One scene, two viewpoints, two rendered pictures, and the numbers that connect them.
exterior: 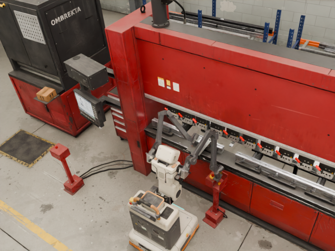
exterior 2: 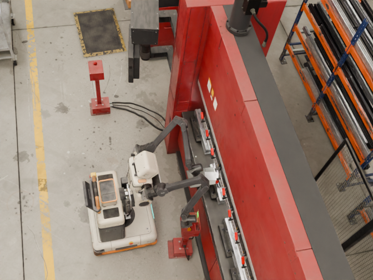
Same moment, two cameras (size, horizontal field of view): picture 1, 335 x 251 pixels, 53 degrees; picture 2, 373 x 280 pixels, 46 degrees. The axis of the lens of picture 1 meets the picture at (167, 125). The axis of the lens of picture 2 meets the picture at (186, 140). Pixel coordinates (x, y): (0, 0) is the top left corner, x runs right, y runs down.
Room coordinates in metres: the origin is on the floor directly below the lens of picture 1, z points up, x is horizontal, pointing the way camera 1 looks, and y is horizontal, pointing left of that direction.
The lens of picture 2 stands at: (1.05, -1.11, 4.63)
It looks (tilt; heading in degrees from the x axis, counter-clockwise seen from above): 57 degrees down; 29
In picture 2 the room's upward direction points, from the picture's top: 11 degrees clockwise
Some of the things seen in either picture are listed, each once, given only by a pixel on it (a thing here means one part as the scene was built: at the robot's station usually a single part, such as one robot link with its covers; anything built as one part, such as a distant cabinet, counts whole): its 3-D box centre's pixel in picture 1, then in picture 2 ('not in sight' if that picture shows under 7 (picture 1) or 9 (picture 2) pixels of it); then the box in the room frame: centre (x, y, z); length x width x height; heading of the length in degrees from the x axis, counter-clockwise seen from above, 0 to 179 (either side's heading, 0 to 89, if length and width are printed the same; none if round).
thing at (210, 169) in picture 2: (198, 145); (201, 177); (2.86, -0.34, 1.00); 0.26 x 0.18 x 0.01; 141
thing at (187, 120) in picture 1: (188, 116); (215, 140); (3.12, -0.26, 1.26); 0.15 x 0.09 x 0.17; 51
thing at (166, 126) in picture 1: (168, 127); (202, 131); (3.32, -0.01, 0.92); 0.50 x 0.06 x 0.10; 51
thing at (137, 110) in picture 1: (148, 97); (212, 83); (3.72, 0.21, 1.15); 0.85 x 0.25 x 2.30; 141
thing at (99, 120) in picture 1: (90, 106); (134, 53); (3.28, 0.89, 1.42); 0.45 x 0.12 x 0.36; 41
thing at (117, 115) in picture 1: (134, 114); not in sight; (4.19, 0.51, 0.50); 0.50 x 0.50 x 1.00; 51
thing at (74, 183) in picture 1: (66, 168); (97, 88); (3.26, 1.46, 0.41); 0.25 x 0.20 x 0.83; 141
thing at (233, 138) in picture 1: (234, 133); (232, 199); (2.74, -0.73, 1.26); 0.15 x 0.09 x 0.17; 51
